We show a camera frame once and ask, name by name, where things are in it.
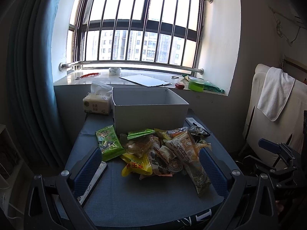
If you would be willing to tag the tissue pack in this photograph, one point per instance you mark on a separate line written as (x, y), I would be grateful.
(99, 99)

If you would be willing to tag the white cardboard box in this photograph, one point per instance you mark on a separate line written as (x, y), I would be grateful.
(137, 108)

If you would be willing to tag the green plastic box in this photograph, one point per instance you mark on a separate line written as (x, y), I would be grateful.
(196, 85)

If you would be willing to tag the teal curtain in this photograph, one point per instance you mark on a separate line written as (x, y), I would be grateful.
(29, 82)

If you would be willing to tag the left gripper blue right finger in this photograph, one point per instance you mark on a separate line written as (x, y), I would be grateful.
(215, 173)

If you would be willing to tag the green plastic bag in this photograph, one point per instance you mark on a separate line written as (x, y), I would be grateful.
(209, 86)

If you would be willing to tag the cream chair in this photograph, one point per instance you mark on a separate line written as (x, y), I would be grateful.
(289, 125)

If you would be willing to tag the white towel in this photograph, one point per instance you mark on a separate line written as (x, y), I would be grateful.
(275, 93)

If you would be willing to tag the white flat board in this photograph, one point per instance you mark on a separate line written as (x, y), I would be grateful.
(145, 80)

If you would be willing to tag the round bread clear package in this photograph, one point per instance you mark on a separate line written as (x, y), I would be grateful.
(140, 146)

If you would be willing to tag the dark green snack packet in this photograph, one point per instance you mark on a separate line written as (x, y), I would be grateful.
(198, 132)

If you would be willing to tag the tape roll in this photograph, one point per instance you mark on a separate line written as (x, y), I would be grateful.
(114, 71)

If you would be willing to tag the yellow chips bag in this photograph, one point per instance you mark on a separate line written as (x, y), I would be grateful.
(140, 165)

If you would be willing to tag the metal window guard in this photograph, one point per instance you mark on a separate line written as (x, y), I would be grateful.
(162, 35)

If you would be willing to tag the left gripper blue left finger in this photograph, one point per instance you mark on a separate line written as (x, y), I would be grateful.
(84, 170)

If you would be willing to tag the long beige bread package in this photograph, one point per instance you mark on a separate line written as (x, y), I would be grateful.
(184, 147)

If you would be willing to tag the white remote control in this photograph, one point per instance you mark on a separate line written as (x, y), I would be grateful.
(192, 122)

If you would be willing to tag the green flat snack packet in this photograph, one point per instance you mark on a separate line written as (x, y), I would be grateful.
(139, 133)

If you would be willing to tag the green snack bag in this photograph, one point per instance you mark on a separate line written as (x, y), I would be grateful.
(109, 143)

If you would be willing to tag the smartphone with sticker case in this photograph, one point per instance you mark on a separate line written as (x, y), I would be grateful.
(82, 199)

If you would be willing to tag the red small object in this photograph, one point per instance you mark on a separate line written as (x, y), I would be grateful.
(180, 86)

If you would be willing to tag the white ink-painting snack bag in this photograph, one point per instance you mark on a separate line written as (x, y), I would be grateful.
(164, 162)

